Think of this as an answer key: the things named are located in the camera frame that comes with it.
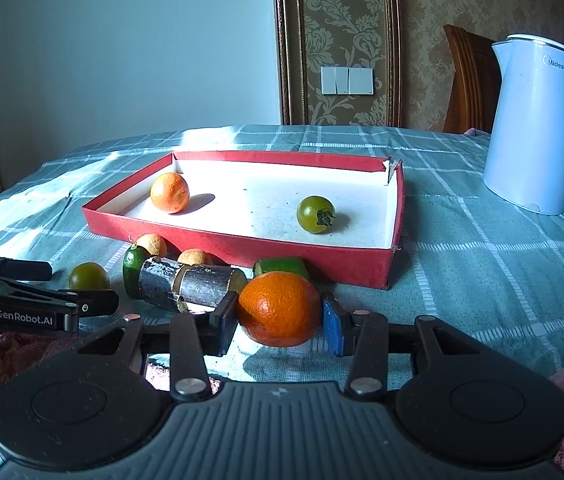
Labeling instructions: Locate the green cucumber chunk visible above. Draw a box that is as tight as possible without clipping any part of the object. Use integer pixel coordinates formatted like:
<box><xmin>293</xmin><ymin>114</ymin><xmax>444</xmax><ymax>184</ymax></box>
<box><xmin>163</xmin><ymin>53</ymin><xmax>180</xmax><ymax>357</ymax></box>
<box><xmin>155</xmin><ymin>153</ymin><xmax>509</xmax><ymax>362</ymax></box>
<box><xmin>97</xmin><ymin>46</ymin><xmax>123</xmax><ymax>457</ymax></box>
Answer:
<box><xmin>253</xmin><ymin>257</ymin><xmax>310</xmax><ymax>280</ymax></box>

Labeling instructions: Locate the dark green tomato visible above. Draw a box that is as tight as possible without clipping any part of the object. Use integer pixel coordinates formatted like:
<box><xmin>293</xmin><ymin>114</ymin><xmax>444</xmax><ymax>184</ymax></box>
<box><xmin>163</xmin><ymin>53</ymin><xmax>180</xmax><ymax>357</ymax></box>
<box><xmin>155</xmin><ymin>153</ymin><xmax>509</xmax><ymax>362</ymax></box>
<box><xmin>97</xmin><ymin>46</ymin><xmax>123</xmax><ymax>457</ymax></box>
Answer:
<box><xmin>296</xmin><ymin>195</ymin><xmax>335</xmax><ymax>234</ymax></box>

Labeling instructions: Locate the light green tomato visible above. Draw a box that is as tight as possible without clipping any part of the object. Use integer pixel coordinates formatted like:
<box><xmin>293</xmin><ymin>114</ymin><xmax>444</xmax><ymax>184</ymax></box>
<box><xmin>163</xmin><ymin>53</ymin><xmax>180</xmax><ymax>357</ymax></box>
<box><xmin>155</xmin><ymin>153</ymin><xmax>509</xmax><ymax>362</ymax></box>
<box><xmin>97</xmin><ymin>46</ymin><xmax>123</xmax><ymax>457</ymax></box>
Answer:
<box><xmin>68</xmin><ymin>262</ymin><xmax>111</xmax><ymax>290</ymax></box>

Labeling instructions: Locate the light blue electric kettle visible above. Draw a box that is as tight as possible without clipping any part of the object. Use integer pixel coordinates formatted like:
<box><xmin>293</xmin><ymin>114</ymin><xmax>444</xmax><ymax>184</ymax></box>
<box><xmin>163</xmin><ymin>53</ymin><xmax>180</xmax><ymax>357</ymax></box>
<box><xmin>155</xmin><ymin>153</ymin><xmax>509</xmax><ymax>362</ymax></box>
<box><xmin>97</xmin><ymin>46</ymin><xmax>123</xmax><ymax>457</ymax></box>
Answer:
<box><xmin>482</xmin><ymin>34</ymin><xmax>564</xmax><ymax>214</ymax></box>

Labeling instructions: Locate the tan longan front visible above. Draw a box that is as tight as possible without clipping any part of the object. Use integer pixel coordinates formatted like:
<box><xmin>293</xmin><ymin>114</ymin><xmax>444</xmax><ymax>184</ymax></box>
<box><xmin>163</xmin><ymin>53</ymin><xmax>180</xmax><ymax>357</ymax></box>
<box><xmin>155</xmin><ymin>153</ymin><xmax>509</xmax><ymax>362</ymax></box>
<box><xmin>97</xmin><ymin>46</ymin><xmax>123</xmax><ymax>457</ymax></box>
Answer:
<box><xmin>136</xmin><ymin>233</ymin><xmax>168</xmax><ymax>257</ymax></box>

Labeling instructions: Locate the white wall switch panel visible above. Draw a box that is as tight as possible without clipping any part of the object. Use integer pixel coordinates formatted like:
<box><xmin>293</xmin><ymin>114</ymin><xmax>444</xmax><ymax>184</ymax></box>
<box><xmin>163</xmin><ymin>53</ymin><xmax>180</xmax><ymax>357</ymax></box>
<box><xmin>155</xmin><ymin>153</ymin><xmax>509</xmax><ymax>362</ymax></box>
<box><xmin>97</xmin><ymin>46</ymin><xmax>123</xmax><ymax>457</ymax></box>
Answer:
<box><xmin>320</xmin><ymin>66</ymin><xmax>374</xmax><ymax>96</ymax></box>

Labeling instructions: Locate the tan longan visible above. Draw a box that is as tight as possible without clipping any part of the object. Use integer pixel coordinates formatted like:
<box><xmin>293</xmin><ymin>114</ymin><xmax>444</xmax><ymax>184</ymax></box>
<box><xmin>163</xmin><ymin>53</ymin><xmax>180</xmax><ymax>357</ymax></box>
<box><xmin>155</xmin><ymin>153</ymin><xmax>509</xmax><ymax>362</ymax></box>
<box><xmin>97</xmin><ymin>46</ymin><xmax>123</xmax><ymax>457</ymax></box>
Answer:
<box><xmin>136</xmin><ymin>233</ymin><xmax>168</xmax><ymax>257</ymax></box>
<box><xmin>177</xmin><ymin>248</ymin><xmax>212</xmax><ymax>266</ymax></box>

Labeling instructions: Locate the red shallow cardboard tray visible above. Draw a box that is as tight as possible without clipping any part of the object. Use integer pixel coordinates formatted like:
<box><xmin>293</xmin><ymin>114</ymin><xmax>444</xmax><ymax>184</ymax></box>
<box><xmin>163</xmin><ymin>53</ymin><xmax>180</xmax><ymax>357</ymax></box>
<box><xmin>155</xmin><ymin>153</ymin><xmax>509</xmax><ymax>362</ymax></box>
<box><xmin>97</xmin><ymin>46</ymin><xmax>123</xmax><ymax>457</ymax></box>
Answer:
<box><xmin>82</xmin><ymin>151</ymin><xmax>405</xmax><ymax>288</ymax></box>

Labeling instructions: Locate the ornate wallpaper panel frame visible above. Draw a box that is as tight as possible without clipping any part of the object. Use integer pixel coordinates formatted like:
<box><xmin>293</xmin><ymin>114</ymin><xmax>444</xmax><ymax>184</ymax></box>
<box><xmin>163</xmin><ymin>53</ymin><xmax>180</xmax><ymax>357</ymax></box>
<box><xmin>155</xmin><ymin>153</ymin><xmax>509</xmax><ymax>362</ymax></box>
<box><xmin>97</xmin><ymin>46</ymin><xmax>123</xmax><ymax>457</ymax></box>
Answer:
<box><xmin>274</xmin><ymin>0</ymin><xmax>402</xmax><ymax>126</ymax></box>

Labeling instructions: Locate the green pointed cucumber end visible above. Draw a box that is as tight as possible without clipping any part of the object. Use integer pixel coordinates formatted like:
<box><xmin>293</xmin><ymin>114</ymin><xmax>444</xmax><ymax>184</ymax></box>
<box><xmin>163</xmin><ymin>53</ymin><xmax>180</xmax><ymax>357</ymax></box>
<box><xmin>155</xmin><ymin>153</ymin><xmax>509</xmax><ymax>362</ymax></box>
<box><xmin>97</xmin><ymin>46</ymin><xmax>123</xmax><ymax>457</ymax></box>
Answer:
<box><xmin>122</xmin><ymin>244</ymin><xmax>151</xmax><ymax>299</ymax></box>

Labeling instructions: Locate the teal plaid tablecloth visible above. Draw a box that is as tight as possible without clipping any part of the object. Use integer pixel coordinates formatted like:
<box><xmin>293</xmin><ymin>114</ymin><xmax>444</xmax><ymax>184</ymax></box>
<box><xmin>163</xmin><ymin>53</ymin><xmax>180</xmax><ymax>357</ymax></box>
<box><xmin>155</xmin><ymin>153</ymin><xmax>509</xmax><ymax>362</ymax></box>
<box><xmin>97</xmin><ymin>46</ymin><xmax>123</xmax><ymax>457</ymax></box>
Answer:
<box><xmin>0</xmin><ymin>126</ymin><xmax>564</xmax><ymax>376</ymax></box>

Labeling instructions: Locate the orange tangerine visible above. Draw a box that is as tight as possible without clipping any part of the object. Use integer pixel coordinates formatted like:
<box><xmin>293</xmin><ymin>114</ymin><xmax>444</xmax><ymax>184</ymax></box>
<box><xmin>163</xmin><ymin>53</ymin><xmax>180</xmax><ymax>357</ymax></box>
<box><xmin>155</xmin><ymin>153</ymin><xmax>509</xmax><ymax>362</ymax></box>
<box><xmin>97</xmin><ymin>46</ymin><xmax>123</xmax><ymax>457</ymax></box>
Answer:
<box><xmin>237</xmin><ymin>271</ymin><xmax>322</xmax><ymax>347</ymax></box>
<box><xmin>149</xmin><ymin>172</ymin><xmax>190</xmax><ymax>214</ymax></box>

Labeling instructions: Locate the tan longan back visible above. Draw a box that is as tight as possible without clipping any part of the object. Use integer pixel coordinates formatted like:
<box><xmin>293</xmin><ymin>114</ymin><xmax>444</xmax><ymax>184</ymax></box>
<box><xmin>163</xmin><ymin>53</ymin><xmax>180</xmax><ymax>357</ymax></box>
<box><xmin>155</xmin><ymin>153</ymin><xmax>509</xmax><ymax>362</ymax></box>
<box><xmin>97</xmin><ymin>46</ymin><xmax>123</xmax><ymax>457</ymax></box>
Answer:
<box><xmin>177</xmin><ymin>248</ymin><xmax>212</xmax><ymax>266</ymax></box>

